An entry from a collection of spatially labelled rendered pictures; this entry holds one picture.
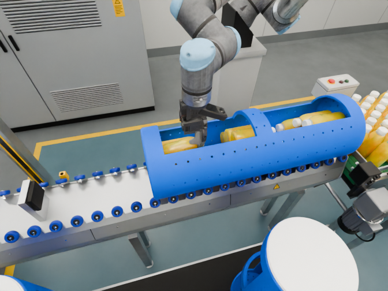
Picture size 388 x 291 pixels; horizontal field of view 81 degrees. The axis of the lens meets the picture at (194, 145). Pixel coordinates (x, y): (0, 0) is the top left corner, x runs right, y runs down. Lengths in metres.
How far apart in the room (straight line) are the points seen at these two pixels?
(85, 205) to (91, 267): 0.97
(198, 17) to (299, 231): 0.75
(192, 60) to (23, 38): 1.96
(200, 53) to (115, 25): 1.70
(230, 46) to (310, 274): 0.72
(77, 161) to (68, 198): 1.40
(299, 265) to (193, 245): 1.15
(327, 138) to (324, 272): 0.47
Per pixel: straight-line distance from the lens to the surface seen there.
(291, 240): 0.88
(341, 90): 1.52
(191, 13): 0.72
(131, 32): 2.28
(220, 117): 0.77
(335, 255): 0.93
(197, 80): 0.62
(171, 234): 1.92
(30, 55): 2.48
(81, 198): 1.10
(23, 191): 1.03
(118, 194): 1.05
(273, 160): 0.90
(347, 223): 1.54
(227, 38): 0.70
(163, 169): 0.77
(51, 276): 2.09
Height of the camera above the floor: 1.82
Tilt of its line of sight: 50 degrees down
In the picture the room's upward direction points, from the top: 1 degrees clockwise
